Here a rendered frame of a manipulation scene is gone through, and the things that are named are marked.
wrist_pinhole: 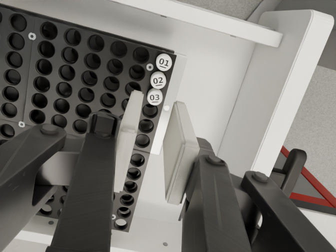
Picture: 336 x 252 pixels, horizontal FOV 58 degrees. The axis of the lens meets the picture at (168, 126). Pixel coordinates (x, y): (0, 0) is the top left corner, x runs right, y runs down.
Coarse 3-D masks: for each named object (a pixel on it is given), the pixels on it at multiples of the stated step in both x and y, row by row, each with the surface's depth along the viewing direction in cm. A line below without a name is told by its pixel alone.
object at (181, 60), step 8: (176, 56) 29; (184, 56) 29; (176, 64) 30; (184, 64) 30; (176, 72) 30; (176, 80) 30; (168, 88) 30; (176, 88) 30; (168, 96) 31; (168, 104) 31; (168, 112) 31; (160, 120) 31; (160, 128) 32; (160, 136) 32; (152, 144) 32; (160, 144) 32; (152, 152) 33
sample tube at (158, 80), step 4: (156, 72) 24; (160, 72) 24; (152, 76) 23; (156, 76) 23; (160, 76) 23; (164, 76) 24; (152, 80) 24; (156, 80) 24; (160, 80) 24; (164, 80) 24; (152, 84) 24; (156, 84) 24; (160, 84) 24; (164, 84) 24; (156, 88) 24
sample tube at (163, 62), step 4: (160, 56) 23; (164, 56) 23; (168, 56) 23; (156, 60) 23; (160, 60) 23; (164, 60) 23; (168, 60) 23; (156, 64) 23; (160, 64) 23; (164, 64) 23; (168, 64) 23; (160, 68) 23; (164, 68) 23; (168, 68) 23
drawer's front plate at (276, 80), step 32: (288, 32) 24; (320, 32) 21; (256, 64) 29; (288, 64) 23; (256, 96) 27; (288, 96) 23; (256, 128) 26; (288, 128) 24; (224, 160) 31; (256, 160) 24
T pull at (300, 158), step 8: (296, 152) 26; (304, 152) 27; (288, 160) 27; (296, 160) 26; (304, 160) 26; (272, 168) 27; (288, 168) 27; (296, 168) 27; (272, 176) 27; (280, 176) 27; (288, 176) 27; (296, 176) 27; (280, 184) 27; (288, 184) 27; (288, 192) 28
